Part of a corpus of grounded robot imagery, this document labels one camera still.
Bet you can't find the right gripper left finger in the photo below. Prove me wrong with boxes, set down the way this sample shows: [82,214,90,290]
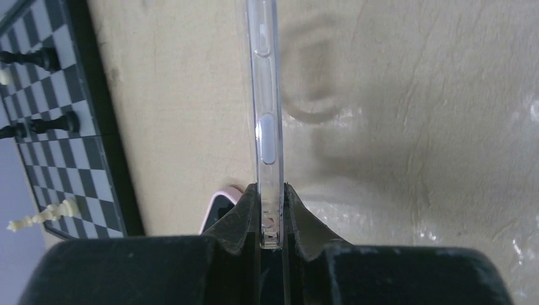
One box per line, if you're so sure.
[19,184,257,304]

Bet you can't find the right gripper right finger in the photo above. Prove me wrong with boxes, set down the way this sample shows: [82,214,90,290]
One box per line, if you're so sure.
[284,185,513,304]

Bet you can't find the phone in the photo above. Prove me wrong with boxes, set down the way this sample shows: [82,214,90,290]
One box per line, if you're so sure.
[199,186,243,234]

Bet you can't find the clear phone case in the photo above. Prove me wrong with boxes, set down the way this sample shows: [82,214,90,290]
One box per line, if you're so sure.
[246,0,284,249]

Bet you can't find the black white chessboard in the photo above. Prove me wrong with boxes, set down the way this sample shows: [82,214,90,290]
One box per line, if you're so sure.
[1,0,144,239]

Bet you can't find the white chess piece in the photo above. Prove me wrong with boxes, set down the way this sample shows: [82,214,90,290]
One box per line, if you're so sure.
[6,198,79,232]

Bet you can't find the black chess piece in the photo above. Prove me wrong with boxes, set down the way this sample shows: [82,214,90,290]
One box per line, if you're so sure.
[1,111,80,139]
[1,47,60,72]

